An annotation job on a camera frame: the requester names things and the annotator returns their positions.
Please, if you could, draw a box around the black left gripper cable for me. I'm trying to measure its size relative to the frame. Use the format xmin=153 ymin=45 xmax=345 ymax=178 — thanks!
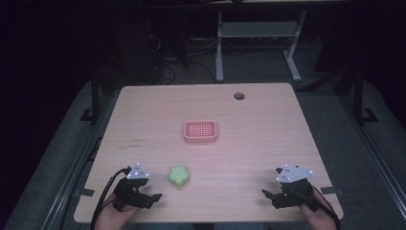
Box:
xmin=90 ymin=166 xmax=132 ymax=230

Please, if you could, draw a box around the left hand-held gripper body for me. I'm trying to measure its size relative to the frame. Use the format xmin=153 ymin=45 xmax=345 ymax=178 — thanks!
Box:
xmin=113 ymin=162 xmax=151 ymax=212

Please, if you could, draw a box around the green flower-shaped soap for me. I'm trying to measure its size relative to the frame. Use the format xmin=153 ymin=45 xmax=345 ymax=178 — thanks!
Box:
xmin=168 ymin=165 xmax=191 ymax=187

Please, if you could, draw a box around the black metal stand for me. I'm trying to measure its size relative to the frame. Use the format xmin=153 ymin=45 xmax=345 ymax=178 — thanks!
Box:
xmin=79 ymin=71 xmax=103 ymax=125
xmin=350 ymin=63 xmax=380 ymax=126

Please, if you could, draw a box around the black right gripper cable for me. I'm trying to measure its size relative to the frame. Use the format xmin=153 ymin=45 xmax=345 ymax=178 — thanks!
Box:
xmin=311 ymin=187 xmax=342 ymax=230

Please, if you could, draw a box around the pink soap dish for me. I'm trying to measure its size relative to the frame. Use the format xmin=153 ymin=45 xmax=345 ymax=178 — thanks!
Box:
xmin=183 ymin=120 xmax=218 ymax=144

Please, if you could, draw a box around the aluminium rail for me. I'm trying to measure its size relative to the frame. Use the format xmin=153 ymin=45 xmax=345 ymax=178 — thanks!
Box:
xmin=40 ymin=95 xmax=120 ymax=230
xmin=337 ymin=95 xmax=406 ymax=210

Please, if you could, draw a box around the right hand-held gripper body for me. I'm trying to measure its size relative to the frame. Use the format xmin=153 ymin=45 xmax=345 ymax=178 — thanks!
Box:
xmin=275 ymin=164 xmax=319 ymax=212

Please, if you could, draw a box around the person's left hand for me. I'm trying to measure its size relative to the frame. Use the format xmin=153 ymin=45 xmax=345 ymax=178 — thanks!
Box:
xmin=94 ymin=192 xmax=141 ymax=230

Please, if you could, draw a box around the white metal desk frame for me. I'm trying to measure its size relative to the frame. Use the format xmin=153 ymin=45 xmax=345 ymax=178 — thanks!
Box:
xmin=215 ymin=9 xmax=308 ymax=82

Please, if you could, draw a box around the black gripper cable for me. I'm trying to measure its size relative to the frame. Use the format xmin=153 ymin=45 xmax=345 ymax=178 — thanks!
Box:
xmin=311 ymin=187 xmax=342 ymax=230
xmin=90 ymin=166 xmax=132 ymax=230

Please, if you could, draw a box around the person's right hand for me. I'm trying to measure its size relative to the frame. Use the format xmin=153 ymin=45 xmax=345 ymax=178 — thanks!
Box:
xmin=298 ymin=189 xmax=339 ymax=230

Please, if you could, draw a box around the tangle of floor cables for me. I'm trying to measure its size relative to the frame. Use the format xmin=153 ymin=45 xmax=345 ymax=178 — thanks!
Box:
xmin=149 ymin=32 xmax=218 ymax=85

